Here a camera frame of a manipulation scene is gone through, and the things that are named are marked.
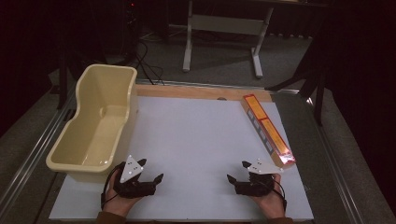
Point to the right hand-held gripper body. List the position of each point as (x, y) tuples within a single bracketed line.
[(261, 168)]

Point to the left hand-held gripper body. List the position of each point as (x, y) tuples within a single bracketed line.
[(132, 169)]

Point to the person's right hand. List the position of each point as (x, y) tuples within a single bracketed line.
[(273, 204)]

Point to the person's left hand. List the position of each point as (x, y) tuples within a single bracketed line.
[(115, 204)]

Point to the long orange box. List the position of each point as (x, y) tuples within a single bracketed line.
[(267, 130)]

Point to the cream plastic tub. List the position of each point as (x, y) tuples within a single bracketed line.
[(93, 140)]

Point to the black metal stand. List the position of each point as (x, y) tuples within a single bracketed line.
[(317, 90)]

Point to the dark device with red light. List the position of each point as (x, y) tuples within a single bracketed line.
[(132, 28)]

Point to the metal table rail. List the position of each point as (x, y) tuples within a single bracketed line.
[(336, 168), (34, 155)]

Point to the white metal desk frame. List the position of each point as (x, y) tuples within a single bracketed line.
[(227, 25)]

